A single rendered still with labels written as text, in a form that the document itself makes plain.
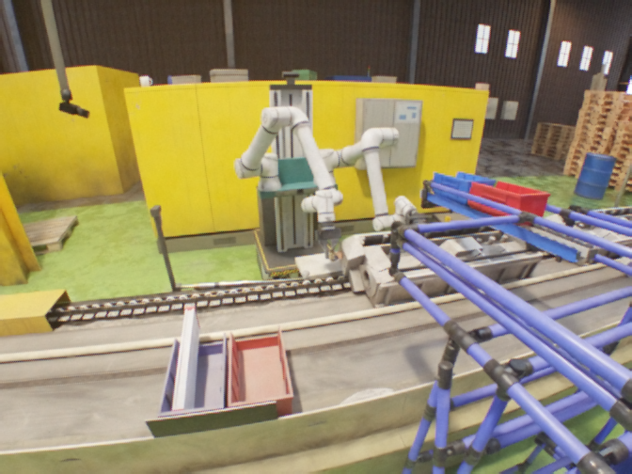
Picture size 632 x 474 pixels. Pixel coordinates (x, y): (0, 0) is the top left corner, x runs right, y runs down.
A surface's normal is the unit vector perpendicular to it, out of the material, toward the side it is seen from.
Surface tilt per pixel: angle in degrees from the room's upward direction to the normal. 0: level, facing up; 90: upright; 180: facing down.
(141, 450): 89
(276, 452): 89
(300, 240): 90
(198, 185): 90
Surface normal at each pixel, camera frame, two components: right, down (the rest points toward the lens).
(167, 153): 0.22, 0.43
